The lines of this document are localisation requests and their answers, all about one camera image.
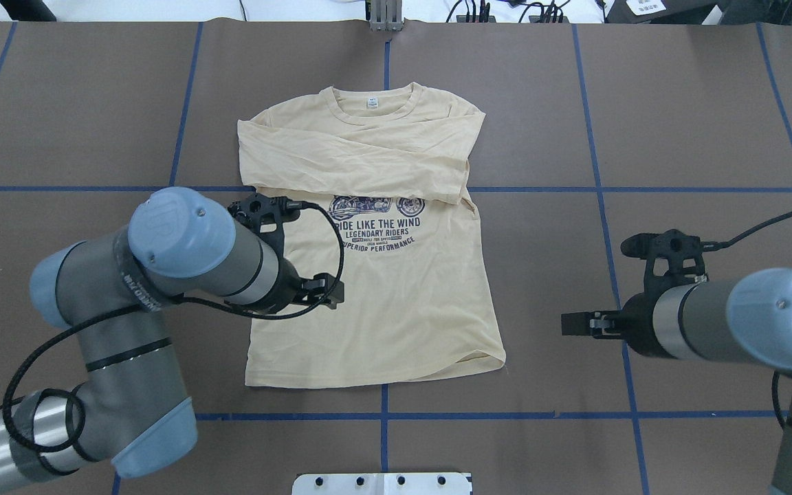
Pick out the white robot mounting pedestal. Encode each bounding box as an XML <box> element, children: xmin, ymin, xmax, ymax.
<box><xmin>291</xmin><ymin>471</ymin><xmax>474</xmax><ymax>494</ymax></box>

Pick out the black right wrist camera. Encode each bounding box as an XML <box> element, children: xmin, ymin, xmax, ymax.
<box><xmin>619</xmin><ymin>229</ymin><xmax>708</xmax><ymax>300</ymax></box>

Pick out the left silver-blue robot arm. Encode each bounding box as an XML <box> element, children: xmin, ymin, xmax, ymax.
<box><xmin>0</xmin><ymin>187</ymin><xmax>344</xmax><ymax>494</ymax></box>

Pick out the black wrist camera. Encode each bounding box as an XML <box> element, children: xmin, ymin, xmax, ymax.
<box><xmin>226</xmin><ymin>192</ymin><xmax>304</xmax><ymax>243</ymax></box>
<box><xmin>619</xmin><ymin>229</ymin><xmax>708</xmax><ymax>300</ymax></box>

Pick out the black box white label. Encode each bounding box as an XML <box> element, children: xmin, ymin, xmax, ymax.
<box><xmin>604</xmin><ymin>1</ymin><xmax>718</xmax><ymax>25</ymax></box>

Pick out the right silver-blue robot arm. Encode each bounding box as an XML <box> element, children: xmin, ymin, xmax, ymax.
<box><xmin>560</xmin><ymin>267</ymin><xmax>792</xmax><ymax>494</ymax></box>

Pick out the cream long-sleeve printed shirt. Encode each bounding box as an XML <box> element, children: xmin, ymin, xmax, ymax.
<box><xmin>236</xmin><ymin>82</ymin><xmax>507</xmax><ymax>389</ymax></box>

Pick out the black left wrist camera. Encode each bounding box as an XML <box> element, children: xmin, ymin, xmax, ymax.
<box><xmin>226</xmin><ymin>192</ymin><xmax>304</xmax><ymax>243</ymax></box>

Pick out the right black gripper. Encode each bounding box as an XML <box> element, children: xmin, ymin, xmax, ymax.
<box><xmin>560</xmin><ymin>294</ymin><xmax>662</xmax><ymax>358</ymax></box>

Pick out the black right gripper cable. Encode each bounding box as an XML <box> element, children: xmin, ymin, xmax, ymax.
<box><xmin>702</xmin><ymin>198</ymin><xmax>792</xmax><ymax>430</ymax></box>

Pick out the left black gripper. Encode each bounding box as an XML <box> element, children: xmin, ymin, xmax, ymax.
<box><xmin>272</xmin><ymin>258</ymin><xmax>344</xmax><ymax>314</ymax></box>

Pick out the aluminium frame post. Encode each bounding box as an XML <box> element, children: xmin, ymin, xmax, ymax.
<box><xmin>365</xmin><ymin>0</ymin><xmax>404</xmax><ymax>32</ymax></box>

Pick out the brown paper table cover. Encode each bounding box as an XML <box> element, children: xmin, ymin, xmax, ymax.
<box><xmin>0</xmin><ymin>19</ymin><xmax>792</xmax><ymax>494</ymax></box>

